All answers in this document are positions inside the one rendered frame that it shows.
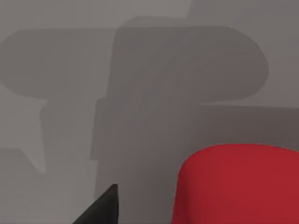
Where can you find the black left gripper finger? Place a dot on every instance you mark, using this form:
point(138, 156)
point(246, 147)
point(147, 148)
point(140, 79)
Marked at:
point(105, 207)

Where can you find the red cup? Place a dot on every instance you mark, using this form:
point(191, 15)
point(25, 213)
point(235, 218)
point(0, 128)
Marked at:
point(238, 186)

